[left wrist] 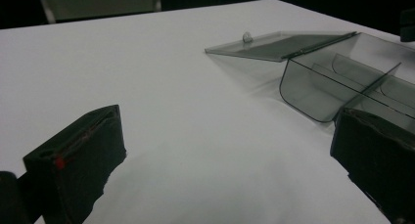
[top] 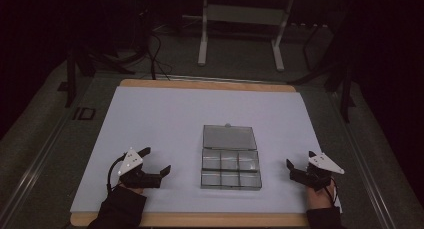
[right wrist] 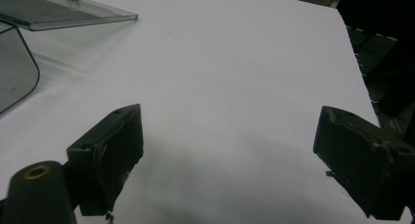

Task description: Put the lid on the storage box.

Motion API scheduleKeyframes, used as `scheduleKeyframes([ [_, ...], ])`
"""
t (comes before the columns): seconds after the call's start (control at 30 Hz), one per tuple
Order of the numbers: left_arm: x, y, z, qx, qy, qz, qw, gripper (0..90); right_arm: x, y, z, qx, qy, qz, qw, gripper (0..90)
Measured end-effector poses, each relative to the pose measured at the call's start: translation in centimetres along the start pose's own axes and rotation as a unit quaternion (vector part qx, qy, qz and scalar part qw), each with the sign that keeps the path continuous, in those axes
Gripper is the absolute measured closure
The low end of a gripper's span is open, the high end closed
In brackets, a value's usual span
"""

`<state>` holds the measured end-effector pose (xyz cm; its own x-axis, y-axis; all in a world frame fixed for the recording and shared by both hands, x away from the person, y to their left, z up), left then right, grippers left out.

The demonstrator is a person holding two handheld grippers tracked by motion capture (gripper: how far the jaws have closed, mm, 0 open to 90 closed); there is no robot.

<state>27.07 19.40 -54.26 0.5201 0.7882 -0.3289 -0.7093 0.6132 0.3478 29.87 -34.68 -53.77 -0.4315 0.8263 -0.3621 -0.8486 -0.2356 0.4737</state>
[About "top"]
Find person's right hand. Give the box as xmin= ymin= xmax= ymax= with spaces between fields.
xmin=305 ymin=179 xmax=338 ymax=211

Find black floor cable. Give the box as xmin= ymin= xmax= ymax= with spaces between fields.
xmin=146 ymin=32 xmax=174 ymax=82

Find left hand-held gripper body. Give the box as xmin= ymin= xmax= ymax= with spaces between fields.
xmin=117 ymin=147 xmax=164 ymax=190

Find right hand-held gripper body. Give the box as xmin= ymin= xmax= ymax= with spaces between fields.
xmin=289 ymin=151 xmax=345 ymax=192

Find black tripod stand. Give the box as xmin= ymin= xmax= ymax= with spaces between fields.
xmin=64 ymin=0 xmax=158 ymax=109
xmin=287 ymin=20 xmax=357 ymax=124

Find person's left hand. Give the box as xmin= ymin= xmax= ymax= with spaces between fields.
xmin=118 ymin=183 xmax=146 ymax=196

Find white paper sheet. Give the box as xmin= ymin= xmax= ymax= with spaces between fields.
xmin=70 ymin=85 xmax=343 ymax=214

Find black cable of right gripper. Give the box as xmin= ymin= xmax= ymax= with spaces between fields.
xmin=325 ymin=177 xmax=339 ymax=205

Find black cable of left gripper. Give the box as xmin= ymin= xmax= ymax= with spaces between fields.
xmin=106 ymin=152 xmax=128 ymax=194

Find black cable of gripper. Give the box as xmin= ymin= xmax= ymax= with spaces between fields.
xmin=325 ymin=177 xmax=339 ymax=205
xmin=106 ymin=152 xmax=128 ymax=194

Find clear plastic compartment box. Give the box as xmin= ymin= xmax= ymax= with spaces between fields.
xmin=200 ymin=122 xmax=263 ymax=191

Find white metal stand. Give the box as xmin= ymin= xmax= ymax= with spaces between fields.
xmin=197 ymin=0 xmax=296 ymax=73

